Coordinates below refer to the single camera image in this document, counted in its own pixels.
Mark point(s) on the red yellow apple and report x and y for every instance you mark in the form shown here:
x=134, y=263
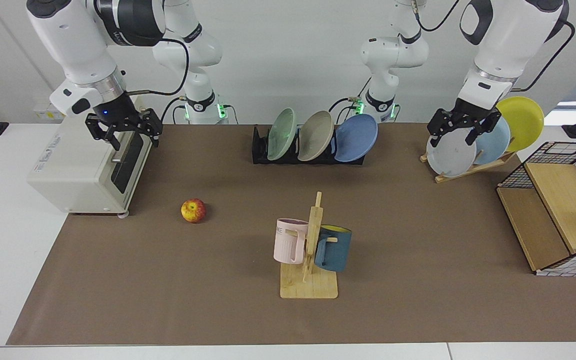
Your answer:
x=193, y=210

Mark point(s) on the grey plate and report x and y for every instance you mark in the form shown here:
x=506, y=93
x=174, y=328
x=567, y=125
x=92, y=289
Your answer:
x=450, y=157

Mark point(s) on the light blue plate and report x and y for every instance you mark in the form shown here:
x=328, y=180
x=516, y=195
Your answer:
x=495, y=145

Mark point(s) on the wooden plate rack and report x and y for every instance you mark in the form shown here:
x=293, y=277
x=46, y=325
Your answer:
x=468, y=170

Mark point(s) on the yellow plate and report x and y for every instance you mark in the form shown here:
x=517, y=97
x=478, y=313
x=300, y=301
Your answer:
x=523, y=120

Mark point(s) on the black dish rack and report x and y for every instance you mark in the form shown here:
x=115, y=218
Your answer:
x=259, y=150

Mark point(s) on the beige plate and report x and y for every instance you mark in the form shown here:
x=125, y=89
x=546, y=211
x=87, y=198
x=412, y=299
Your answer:
x=315, y=136

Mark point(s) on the green plate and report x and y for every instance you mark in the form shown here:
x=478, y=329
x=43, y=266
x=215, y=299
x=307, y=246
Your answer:
x=282, y=134

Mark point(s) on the pale toaster oven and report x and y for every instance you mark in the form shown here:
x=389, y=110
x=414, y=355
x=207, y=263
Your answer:
x=73, y=165

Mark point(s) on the dark blue cup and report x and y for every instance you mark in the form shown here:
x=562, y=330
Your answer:
x=335, y=252

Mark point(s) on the brown table cloth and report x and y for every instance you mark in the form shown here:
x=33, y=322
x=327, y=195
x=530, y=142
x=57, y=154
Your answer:
x=418, y=300

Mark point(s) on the pink cup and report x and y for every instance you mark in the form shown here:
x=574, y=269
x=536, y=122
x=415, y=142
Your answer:
x=288, y=242

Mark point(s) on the wooden cup stand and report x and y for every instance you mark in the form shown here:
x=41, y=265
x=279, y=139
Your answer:
x=313, y=287

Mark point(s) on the white wall socket box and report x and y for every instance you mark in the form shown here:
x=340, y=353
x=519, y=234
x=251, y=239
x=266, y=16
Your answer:
x=45, y=114

